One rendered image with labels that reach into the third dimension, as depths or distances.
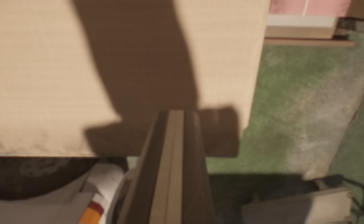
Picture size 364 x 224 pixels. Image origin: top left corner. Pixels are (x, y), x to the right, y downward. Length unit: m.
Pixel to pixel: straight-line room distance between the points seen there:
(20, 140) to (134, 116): 0.13
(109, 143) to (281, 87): 1.38
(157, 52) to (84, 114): 0.10
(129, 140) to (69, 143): 0.07
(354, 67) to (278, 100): 0.49
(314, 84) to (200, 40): 1.47
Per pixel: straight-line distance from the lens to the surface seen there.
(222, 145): 0.22
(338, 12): 0.97
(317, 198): 2.06
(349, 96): 1.80
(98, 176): 1.36
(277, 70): 1.46
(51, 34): 0.21
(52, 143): 0.26
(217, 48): 0.18
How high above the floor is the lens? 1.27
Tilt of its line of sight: 61 degrees down
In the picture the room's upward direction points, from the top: 178 degrees counter-clockwise
